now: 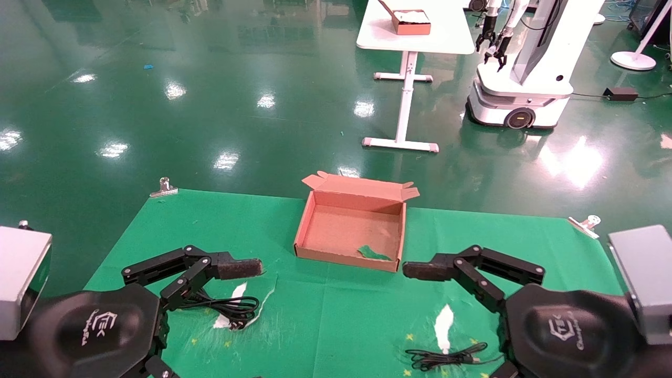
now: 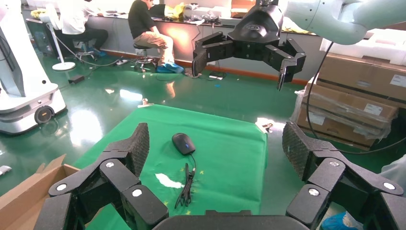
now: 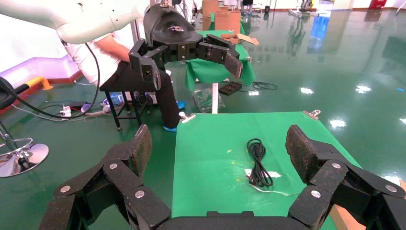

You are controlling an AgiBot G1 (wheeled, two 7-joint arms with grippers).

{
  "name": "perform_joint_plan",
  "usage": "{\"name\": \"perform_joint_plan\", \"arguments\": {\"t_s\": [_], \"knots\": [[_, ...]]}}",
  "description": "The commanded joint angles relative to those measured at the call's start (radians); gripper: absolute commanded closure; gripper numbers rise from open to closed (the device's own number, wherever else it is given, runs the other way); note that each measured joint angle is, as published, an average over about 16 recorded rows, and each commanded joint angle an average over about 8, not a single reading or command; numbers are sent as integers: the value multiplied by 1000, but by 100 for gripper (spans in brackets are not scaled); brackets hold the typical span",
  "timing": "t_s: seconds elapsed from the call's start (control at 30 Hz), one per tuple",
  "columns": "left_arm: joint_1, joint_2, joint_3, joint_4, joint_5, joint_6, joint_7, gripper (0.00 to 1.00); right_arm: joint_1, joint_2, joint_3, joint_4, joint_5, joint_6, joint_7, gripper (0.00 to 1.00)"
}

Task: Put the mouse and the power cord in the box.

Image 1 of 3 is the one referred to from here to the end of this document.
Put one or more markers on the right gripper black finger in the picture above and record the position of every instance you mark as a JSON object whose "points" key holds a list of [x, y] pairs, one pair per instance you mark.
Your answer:
{"points": [[428, 270], [505, 371]]}

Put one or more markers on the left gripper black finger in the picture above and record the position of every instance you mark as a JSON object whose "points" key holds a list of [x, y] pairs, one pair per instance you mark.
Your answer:
{"points": [[160, 369], [236, 268]]}

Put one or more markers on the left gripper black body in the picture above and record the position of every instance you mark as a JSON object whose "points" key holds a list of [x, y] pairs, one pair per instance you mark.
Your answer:
{"points": [[94, 331]]}

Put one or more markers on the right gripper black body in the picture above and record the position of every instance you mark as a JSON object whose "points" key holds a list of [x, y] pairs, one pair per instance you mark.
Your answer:
{"points": [[572, 336]]}

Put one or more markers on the open brown cardboard box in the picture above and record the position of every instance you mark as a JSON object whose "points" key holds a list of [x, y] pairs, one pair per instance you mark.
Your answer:
{"points": [[349, 231]]}

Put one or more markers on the small brown cardboard box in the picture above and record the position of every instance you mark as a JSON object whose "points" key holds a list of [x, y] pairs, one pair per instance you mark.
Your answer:
{"points": [[412, 23]]}

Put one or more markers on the green table cloth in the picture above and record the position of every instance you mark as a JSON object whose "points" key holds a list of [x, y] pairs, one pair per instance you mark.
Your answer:
{"points": [[336, 315]]}

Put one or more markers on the silver metal binder clip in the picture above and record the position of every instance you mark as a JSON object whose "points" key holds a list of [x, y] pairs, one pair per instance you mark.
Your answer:
{"points": [[164, 189], [587, 224]]}

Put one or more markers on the white wheeled robot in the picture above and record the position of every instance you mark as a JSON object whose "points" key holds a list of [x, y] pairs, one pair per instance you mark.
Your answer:
{"points": [[530, 79]]}

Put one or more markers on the white desk with legs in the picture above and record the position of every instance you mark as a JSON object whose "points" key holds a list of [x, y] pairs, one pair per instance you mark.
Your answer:
{"points": [[446, 37]]}

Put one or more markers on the black power brick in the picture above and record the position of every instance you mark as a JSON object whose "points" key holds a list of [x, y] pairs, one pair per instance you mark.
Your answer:
{"points": [[621, 94]]}

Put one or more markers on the white round-base stand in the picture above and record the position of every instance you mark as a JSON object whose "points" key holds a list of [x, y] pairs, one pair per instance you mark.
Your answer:
{"points": [[633, 60]]}

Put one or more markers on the dark equipment cabinet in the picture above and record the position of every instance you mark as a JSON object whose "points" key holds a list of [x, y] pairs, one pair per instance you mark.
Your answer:
{"points": [[643, 16]]}

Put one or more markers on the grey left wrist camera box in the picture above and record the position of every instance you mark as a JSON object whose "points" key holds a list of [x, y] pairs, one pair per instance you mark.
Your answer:
{"points": [[21, 278]]}

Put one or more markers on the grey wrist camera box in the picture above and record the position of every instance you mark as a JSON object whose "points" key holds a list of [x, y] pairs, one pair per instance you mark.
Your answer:
{"points": [[21, 278], [646, 283]]}

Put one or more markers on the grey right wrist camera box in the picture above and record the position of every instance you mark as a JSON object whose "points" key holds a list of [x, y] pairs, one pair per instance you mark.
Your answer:
{"points": [[646, 283]]}

